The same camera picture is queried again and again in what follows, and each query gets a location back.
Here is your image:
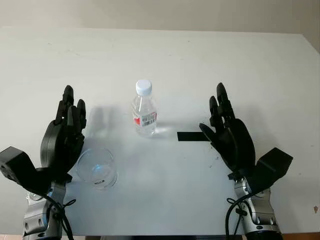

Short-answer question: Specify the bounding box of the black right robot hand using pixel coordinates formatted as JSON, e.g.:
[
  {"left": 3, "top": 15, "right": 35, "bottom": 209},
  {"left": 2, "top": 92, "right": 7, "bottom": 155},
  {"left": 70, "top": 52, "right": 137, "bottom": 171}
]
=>
[{"left": 199, "top": 82, "right": 256, "bottom": 177}]

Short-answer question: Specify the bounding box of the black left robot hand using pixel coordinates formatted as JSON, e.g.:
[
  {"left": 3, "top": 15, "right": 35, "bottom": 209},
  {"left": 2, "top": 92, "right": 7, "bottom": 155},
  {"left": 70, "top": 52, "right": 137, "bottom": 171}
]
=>
[{"left": 37, "top": 84, "right": 88, "bottom": 182}]

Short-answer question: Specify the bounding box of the clear plastic water bottle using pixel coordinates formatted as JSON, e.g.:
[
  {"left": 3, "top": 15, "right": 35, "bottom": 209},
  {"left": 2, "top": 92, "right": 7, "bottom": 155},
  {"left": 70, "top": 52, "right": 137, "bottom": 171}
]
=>
[{"left": 130, "top": 79, "right": 158, "bottom": 138}]

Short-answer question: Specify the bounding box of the clear glass cup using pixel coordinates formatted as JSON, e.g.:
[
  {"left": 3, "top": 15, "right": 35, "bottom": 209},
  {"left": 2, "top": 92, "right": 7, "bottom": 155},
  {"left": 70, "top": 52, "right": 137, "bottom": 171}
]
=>
[{"left": 76, "top": 147, "right": 118, "bottom": 191}]

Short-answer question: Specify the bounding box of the black tape strip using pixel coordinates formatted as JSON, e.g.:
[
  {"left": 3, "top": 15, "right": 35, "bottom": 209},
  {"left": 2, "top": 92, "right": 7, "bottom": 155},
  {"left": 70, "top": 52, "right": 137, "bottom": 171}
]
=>
[{"left": 176, "top": 131, "right": 210, "bottom": 143}]

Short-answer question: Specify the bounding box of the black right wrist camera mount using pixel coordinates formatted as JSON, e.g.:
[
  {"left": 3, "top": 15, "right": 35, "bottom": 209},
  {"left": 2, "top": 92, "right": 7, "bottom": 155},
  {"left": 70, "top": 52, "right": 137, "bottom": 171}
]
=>
[{"left": 246, "top": 147, "right": 294, "bottom": 196}]

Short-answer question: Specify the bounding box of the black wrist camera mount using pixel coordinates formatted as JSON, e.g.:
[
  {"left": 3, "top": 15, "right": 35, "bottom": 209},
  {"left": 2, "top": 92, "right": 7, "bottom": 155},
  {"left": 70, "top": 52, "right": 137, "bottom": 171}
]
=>
[
  {"left": 246, "top": 147, "right": 294, "bottom": 196},
  {"left": 0, "top": 146, "right": 73, "bottom": 196}
]

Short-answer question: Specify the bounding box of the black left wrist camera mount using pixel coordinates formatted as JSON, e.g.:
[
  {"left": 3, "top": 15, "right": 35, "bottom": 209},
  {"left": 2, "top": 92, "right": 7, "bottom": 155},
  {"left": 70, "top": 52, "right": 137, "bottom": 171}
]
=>
[{"left": 0, "top": 146, "right": 73, "bottom": 196}]

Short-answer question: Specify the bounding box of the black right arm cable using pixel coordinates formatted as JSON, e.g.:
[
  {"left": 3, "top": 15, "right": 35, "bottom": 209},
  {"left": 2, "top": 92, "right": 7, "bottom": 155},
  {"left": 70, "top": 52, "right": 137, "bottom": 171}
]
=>
[{"left": 224, "top": 196, "right": 251, "bottom": 237}]

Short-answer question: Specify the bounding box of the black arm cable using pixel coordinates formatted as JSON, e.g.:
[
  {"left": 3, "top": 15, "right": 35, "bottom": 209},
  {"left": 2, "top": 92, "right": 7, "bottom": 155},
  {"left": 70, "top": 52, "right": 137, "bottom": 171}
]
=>
[
  {"left": 224, "top": 196, "right": 251, "bottom": 237},
  {"left": 43, "top": 197, "right": 77, "bottom": 240}
]

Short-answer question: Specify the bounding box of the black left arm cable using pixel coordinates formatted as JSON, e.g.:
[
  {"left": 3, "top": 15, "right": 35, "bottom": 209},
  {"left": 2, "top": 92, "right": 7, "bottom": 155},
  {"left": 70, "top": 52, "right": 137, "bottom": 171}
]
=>
[{"left": 43, "top": 197, "right": 77, "bottom": 240}]

